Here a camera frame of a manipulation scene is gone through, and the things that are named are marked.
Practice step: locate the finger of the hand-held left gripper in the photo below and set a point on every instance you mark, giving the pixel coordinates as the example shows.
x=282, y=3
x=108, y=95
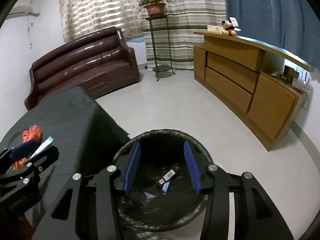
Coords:
x=23, y=150
x=45, y=156

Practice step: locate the brown leather sofa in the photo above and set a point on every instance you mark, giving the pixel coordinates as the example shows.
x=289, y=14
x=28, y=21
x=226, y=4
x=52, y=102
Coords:
x=82, y=62

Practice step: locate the white air conditioner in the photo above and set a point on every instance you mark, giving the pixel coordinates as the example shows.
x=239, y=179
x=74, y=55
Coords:
x=21, y=8

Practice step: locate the white paper tag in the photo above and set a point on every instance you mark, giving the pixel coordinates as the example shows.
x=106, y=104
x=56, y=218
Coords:
x=233, y=20

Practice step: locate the dark grey table cloth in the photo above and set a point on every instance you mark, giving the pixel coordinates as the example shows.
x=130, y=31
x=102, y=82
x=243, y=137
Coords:
x=70, y=120

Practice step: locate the black metal plant stand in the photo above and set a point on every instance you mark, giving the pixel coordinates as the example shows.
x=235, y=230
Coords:
x=163, y=68

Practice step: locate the small blue wrapper piece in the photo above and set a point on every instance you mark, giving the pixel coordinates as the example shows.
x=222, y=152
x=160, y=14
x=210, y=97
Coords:
x=165, y=187

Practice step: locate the blue curtain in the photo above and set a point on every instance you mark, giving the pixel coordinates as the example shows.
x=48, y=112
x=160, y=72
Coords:
x=270, y=12

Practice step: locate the small brown box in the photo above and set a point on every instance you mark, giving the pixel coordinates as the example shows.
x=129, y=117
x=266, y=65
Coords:
x=290, y=73

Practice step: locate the mouse plush toy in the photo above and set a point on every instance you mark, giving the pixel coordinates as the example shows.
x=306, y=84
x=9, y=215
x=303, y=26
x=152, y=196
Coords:
x=229, y=27

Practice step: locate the black woven waste bin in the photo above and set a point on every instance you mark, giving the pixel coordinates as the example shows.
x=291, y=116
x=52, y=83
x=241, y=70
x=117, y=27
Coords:
x=155, y=155

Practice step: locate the dark wrapper with white label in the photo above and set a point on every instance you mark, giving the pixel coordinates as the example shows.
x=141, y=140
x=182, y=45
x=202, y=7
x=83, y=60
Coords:
x=168, y=173

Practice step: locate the beige patterned curtain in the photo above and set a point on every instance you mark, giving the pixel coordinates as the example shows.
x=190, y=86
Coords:
x=97, y=7

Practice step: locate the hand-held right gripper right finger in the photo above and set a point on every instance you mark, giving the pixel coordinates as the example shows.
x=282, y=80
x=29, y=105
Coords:
x=192, y=167

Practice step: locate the green striped curtain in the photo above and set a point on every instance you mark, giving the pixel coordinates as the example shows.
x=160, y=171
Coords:
x=190, y=17

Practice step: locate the white device on shelf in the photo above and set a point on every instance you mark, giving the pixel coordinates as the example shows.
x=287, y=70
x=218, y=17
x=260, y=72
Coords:
x=301, y=81

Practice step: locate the white teal toothpaste tube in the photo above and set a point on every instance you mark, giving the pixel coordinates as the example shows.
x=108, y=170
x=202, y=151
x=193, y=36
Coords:
x=43, y=146

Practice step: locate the beige flat box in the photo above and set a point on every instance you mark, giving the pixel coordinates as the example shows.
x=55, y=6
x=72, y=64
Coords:
x=214, y=29

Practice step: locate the potted plant in terracotta pot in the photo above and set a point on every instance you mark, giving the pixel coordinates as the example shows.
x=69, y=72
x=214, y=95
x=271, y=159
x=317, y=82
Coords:
x=155, y=8

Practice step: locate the wooden cabinet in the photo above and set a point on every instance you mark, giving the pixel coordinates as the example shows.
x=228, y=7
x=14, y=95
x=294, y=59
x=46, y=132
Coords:
x=230, y=80

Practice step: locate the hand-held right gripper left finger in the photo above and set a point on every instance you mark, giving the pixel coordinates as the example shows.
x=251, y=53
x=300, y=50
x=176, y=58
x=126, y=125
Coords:
x=131, y=167

